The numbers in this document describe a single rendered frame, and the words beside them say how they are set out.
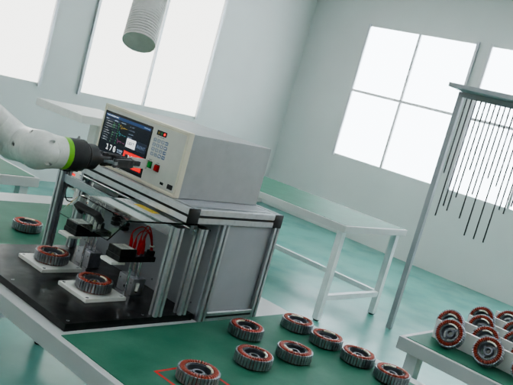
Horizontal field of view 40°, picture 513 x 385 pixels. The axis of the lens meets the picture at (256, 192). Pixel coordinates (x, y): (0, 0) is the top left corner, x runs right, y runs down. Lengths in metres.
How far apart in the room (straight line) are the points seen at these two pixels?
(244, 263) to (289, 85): 7.72
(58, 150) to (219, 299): 0.72
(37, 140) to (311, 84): 8.04
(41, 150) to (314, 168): 7.80
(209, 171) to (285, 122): 7.80
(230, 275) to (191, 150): 0.44
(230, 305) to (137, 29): 1.56
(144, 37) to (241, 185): 1.28
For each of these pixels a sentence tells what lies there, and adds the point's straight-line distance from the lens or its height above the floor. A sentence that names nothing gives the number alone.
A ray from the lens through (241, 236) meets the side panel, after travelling 2.27.
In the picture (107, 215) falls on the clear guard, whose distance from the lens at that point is 1.99.
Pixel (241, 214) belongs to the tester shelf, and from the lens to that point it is 2.21.
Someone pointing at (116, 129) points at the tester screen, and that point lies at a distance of 2.39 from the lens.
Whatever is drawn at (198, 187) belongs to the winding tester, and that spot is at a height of 1.16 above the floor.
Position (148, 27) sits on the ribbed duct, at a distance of 3.43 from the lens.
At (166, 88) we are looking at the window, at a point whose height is 1.24.
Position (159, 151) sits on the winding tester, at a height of 1.23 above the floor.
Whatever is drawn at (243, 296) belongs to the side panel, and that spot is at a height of 0.82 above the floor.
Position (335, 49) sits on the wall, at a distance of 9.71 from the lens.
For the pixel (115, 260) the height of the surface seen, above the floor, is 0.88.
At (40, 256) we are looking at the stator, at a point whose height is 0.80.
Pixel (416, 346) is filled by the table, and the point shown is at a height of 0.74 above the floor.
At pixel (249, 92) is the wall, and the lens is 9.37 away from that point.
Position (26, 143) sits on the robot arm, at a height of 1.20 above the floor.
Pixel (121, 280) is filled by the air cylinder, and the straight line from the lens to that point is 2.31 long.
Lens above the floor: 1.49
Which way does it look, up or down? 8 degrees down
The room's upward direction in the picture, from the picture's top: 16 degrees clockwise
